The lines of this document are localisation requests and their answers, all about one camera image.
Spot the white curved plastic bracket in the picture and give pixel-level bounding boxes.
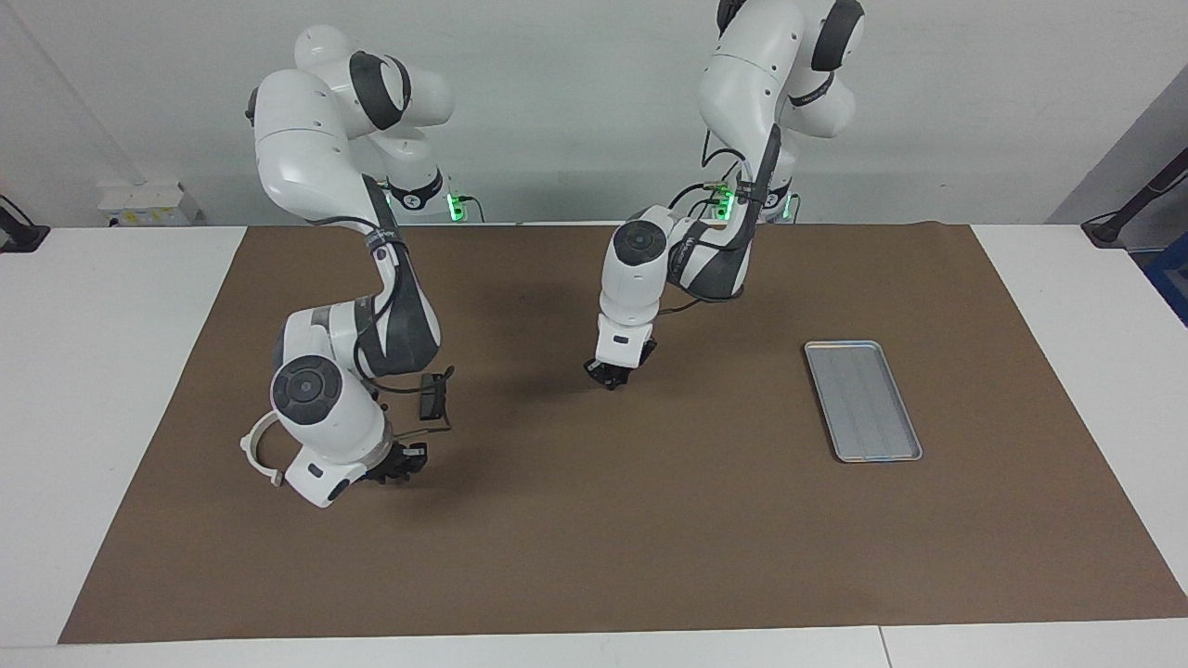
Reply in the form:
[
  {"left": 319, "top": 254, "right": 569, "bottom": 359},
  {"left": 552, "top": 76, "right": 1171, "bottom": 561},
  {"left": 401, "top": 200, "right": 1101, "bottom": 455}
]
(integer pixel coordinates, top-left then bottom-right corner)
[{"left": 239, "top": 413, "right": 284, "bottom": 489}]

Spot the blue object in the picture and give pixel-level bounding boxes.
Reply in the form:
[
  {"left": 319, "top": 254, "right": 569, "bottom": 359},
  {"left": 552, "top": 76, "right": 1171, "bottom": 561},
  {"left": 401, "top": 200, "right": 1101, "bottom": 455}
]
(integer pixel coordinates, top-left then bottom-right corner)
[{"left": 1143, "top": 243, "right": 1188, "bottom": 326}]

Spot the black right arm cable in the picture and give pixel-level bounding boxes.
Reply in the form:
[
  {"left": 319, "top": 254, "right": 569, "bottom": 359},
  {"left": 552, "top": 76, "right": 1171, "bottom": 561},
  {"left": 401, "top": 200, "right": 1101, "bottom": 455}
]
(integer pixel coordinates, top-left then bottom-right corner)
[{"left": 311, "top": 213, "right": 458, "bottom": 437}]

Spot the silver metal tray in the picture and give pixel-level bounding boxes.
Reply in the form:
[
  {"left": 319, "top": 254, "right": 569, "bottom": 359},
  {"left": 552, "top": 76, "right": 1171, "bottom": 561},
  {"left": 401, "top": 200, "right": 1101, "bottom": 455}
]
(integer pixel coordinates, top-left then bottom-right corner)
[{"left": 804, "top": 340, "right": 923, "bottom": 464}]

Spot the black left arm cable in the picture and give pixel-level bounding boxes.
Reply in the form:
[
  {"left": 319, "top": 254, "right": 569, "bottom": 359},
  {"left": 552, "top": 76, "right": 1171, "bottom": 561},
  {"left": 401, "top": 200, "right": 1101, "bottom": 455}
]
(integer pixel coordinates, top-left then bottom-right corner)
[{"left": 650, "top": 125, "right": 785, "bottom": 316}]

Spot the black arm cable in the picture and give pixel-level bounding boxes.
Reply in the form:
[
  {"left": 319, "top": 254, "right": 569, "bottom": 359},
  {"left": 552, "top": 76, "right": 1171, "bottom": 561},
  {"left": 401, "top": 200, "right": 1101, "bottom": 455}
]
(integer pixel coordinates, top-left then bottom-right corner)
[
  {"left": 311, "top": 213, "right": 458, "bottom": 437},
  {"left": 650, "top": 125, "right": 785, "bottom": 316}
]

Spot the brown table mat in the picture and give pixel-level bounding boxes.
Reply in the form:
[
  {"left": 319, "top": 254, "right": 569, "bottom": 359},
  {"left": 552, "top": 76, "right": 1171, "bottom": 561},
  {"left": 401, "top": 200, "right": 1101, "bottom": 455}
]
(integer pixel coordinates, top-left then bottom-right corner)
[{"left": 58, "top": 223, "right": 1188, "bottom": 645}]

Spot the black table clamp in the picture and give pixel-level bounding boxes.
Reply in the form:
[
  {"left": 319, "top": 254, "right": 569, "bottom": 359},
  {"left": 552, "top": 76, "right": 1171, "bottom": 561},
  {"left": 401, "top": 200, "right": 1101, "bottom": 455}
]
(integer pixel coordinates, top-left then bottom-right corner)
[{"left": 0, "top": 195, "right": 50, "bottom": 254}]

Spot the black left base cable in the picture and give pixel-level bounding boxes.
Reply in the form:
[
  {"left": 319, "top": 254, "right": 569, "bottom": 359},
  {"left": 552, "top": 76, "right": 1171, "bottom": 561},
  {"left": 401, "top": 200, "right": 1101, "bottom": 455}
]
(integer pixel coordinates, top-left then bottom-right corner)
[{"left": 664, "top": 181, "right": 736, "bottom": 221}]

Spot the white box with labels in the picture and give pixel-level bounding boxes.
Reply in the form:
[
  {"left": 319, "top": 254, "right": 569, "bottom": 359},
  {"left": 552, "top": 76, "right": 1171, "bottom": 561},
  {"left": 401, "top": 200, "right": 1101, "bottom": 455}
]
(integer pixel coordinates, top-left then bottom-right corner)
[{"left": 97, "top": 181, "right": 200, "bottom": 228}]

